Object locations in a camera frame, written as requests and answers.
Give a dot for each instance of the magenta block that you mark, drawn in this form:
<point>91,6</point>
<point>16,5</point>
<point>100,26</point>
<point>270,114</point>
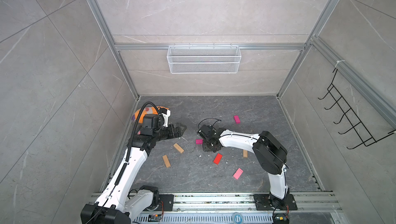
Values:
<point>199,141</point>
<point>237,119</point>

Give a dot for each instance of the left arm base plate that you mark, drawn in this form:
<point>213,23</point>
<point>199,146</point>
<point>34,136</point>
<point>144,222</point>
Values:
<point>162,202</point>

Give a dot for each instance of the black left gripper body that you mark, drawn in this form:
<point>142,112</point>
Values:
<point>163,134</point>

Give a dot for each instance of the white wire basket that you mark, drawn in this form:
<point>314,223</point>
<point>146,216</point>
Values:
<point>195,59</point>

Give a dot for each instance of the pink block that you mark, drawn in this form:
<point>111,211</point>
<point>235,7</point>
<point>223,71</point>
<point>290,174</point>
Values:
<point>238,173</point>

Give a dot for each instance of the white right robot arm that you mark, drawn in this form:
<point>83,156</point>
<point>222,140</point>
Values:
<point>270,153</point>

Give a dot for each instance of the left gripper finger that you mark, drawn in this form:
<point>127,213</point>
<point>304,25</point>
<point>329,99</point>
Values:
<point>178,133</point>
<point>180,127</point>

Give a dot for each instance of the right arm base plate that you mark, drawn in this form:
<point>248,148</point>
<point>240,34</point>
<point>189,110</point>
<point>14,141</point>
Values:
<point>267,202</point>

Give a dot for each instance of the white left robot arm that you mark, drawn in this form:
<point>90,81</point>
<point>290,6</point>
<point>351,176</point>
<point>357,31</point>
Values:
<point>115,205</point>

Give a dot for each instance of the aluminium rail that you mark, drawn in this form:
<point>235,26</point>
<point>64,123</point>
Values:
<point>307,202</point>

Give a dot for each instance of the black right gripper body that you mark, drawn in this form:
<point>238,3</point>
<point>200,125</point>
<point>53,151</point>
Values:
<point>208,147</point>

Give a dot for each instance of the wooden block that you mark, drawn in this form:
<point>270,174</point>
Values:
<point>178,148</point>
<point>166,161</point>
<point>245,153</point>

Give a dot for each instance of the black wire hook rack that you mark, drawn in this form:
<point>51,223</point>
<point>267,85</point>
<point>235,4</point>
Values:
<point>350,116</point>

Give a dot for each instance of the orange plush toy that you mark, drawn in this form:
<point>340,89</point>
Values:
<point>149,110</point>

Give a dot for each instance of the red block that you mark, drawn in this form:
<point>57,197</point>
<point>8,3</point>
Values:
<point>217,159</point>

